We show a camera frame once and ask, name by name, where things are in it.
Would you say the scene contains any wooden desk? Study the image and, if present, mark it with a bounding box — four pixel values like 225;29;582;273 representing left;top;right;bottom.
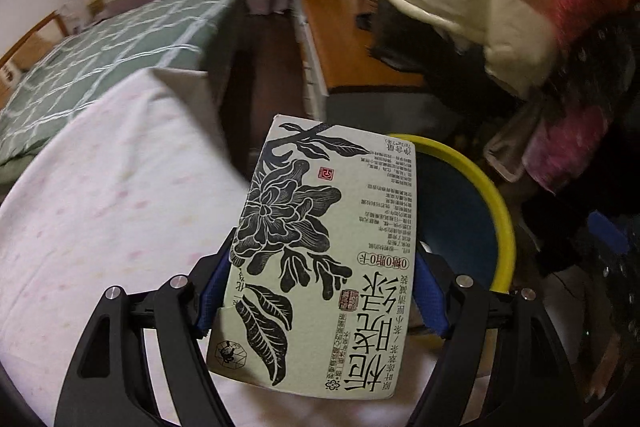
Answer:
291;0;436;120

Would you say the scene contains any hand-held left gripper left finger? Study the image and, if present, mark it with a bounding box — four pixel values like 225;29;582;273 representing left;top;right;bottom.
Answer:
52;232;236;427

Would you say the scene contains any black garment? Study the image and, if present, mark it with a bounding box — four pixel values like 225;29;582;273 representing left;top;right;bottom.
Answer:
370;0;493;92

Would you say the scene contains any pale green floral tea box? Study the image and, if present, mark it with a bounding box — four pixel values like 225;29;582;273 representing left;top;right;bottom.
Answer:
206;114;418;400

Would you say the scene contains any wooden bed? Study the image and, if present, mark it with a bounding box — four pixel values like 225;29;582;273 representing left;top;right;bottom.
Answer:
0;0;248;172

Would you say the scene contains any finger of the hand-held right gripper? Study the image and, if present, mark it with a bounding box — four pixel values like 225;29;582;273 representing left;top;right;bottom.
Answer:
587;211;628;258

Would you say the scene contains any yellow rim trash bin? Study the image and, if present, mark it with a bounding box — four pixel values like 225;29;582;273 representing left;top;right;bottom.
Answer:
385;134;516;348

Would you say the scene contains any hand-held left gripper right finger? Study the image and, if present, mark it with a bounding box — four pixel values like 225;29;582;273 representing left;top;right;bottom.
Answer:
405;244;586;427

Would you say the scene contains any green checked duvet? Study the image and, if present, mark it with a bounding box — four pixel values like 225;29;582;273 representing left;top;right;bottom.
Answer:
0;0;246;168

